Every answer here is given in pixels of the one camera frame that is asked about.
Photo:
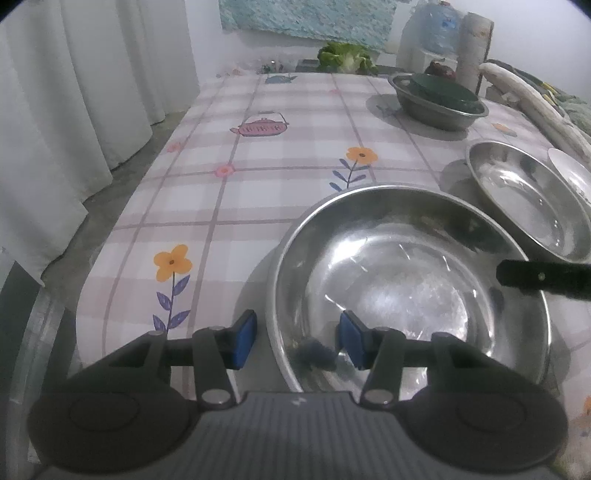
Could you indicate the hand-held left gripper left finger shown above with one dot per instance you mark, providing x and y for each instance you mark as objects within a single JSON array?
[{"x": 244, "y": 341}]

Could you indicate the white water dispenser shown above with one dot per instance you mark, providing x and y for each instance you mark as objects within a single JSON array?
[{"x": 415, "y": 57}]

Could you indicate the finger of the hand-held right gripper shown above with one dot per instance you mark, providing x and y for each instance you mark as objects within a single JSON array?
[{"x": 545, "y": 277}]

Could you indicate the dark green bowl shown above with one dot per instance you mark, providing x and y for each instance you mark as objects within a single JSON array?
[{"x": 443, "y": 92}]

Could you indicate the white rolled mat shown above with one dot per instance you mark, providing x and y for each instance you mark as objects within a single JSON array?
[{"x": 535, "y": 99}]

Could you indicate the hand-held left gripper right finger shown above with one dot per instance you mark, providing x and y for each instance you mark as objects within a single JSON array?
[{"x": 352, "y": 339}]

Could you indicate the blue floral wall cloth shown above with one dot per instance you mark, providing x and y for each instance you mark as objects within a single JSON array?
[{"x": 304, "y": 21}]

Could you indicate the pink checked tablecloth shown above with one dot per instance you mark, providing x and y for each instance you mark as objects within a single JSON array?
[{"x": 221, "y": 194}]

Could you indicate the white printed plate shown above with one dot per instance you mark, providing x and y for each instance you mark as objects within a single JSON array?
[{"x": 575, "y": 173}]

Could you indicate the green lettuce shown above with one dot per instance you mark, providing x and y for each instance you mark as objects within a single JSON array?
[{"x": 344, "y": 57}]

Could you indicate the dark red pot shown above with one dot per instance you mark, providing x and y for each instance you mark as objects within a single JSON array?
[{"x": 441, "y": 69}]

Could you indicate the white curtain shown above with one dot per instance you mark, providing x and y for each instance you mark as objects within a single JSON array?
[{"x": 83, "y": 92}]

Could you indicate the standing rolled patterned mat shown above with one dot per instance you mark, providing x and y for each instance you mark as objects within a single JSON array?
[{"x": 474, "y": 50}]

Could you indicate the green patterned bedding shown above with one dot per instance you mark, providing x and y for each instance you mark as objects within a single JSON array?
[{"x": 568, "y": 99}]

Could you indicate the large steel plate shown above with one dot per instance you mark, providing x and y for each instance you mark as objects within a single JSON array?
[
  {"x": 521, "y": 194},
  {"x": 392, "y": 258}
]

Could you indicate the large blue water bottle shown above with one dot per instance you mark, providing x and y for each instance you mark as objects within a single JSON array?
[{"x": 434, "y": 25}]

